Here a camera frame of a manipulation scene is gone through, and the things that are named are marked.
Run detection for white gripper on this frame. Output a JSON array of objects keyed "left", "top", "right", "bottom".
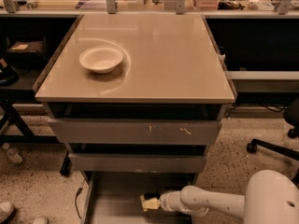
[{"left": 142, "top": 191, "right": 180, "bottom": 212}]

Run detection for green and yellow sponge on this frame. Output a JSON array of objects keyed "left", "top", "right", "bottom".
[{"left": 140, "top": 193, "right": 159, "bottom": 206}]

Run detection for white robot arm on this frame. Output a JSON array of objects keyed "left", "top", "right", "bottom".
[{"left": 140, "top": 170, "right": 299, "bottom": 224}]

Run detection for open bottom grey drawer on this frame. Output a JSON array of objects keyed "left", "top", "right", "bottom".
[{"left": 80, "top": 172, "right": 192, "bottom": 224}]

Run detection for grey drawer cabinet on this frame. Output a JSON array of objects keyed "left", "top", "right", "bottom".
[{"left": 32, "top": 13, "right": 238, "bottom": 224}]

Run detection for middle grey drawer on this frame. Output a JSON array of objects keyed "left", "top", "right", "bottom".
[{"left": 69, "top": 154, "right": 206, "bottom": 173}]

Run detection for top grey drawer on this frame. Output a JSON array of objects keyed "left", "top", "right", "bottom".
[{"left": 49, "top": 119, "right": 221, "bottom": 145}]

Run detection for white shoe right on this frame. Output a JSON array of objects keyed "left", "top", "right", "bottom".
[{"left": 32, "top": 216, "right": 49, "bottom": 224}]

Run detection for white shoe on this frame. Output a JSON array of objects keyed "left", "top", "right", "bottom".
[
  {"left": 0, "top": 202, "right": 14, "bottom": 224},
  {"left": 32, "top": 216, "right": 49, "bottom": 224}
]

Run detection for white shoe left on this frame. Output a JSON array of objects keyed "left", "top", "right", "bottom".
[{"left": 0, "top": 202, "right": 14, "bottom": 224}]

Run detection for clear plastic bottle on floor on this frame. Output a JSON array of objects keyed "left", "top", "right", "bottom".
[{"left": 2, "top": 143, "right": 23, "bottom": 164}]

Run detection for white paper bowl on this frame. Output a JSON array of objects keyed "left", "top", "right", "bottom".
[{"left": 79, "top": 46, "right": 124, "bottom": 74}]

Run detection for black office chair base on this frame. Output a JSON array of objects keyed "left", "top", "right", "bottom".
[{"left": 246, "top": 100, "right": 299, "bottom": 185}]

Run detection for black cable on floor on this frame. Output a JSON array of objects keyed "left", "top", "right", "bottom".
[{"left": 74, "top": 180, "right": 86, "bottom": 220}]

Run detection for black side table frame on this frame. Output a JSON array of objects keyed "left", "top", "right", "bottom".
[{"left": 0, "top": 96, "right": 72, "bottom": 176}]

